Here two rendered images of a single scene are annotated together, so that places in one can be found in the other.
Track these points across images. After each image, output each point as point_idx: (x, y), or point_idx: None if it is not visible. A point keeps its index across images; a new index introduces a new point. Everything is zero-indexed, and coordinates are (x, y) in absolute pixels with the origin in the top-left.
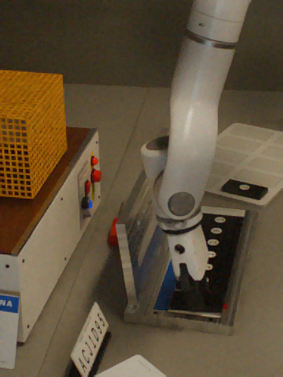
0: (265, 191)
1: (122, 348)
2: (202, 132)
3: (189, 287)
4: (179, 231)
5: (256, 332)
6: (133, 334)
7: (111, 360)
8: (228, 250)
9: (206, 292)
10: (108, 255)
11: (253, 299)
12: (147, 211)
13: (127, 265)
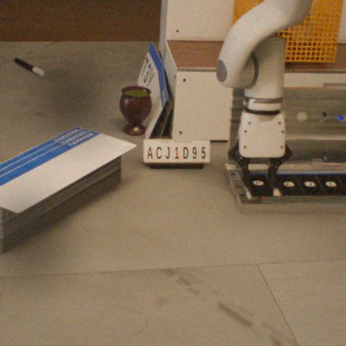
0: None
1: (192, 174)
2: (252, 24)
3: (234, 156)
4: (247, 110)
5: (253, 222)
6: (212, 176)
7: (176, 172)
8: (344, 191)
9: (269, 185)
10: None
11: (299, 218)
12: (311, 120)
13: (229, 123)
